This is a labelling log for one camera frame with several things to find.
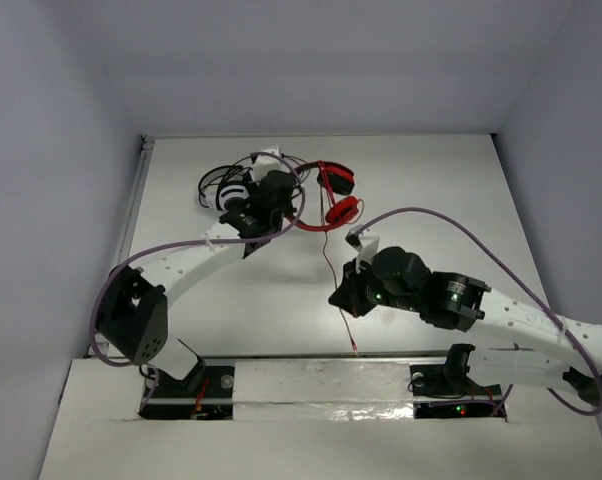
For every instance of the red black headphones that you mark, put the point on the red black headphones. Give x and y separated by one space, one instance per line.
338 183

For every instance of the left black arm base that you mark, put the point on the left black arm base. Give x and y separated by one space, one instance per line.
205 394

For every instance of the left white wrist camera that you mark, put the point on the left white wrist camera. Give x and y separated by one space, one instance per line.
264 161

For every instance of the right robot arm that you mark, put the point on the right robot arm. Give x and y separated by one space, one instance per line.
508 342

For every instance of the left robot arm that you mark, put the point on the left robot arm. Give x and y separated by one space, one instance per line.
132 310

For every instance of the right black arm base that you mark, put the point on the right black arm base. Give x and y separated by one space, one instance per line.
444 391

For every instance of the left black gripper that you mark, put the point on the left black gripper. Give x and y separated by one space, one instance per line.
282 195

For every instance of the aluminium rail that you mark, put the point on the aluminium rail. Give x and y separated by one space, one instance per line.
427 354

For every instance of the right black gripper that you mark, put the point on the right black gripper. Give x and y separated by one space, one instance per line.
350 301

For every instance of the white black striped headphones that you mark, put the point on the white black striped headphones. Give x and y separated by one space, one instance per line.
223 186

